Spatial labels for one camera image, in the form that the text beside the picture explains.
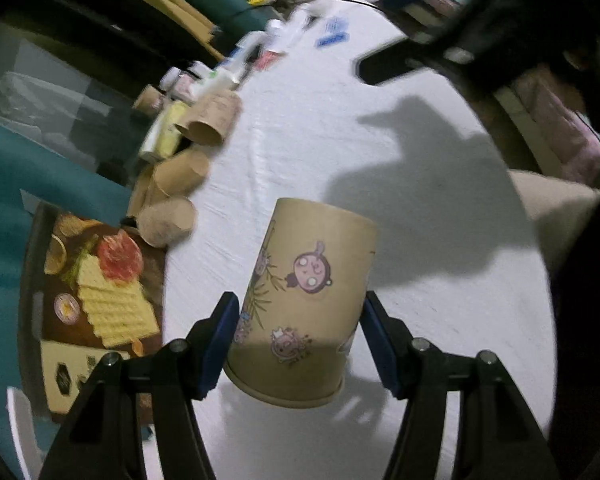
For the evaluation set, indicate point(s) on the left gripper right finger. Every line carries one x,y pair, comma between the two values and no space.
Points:
498,436

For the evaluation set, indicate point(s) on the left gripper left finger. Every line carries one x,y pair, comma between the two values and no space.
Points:
100,437

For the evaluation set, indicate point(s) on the kraft cup with cartoon stickers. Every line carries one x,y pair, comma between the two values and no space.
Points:
302,305

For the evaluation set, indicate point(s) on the brown cracker box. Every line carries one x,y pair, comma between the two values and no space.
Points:
87,288

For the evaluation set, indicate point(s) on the lying kraft cup nearest box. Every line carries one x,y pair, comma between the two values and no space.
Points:
165,223

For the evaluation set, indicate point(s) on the teal curtain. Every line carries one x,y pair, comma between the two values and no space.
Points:
28,168

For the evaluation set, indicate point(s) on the yellow food package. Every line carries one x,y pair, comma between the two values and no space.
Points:
163,137

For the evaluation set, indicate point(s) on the lying printed kraft cup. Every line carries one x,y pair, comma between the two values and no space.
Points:
212,119

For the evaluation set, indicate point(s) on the upright kraft cup at back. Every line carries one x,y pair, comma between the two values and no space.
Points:
149,102

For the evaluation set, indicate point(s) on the blue card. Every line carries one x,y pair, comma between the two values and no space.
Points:
336,31

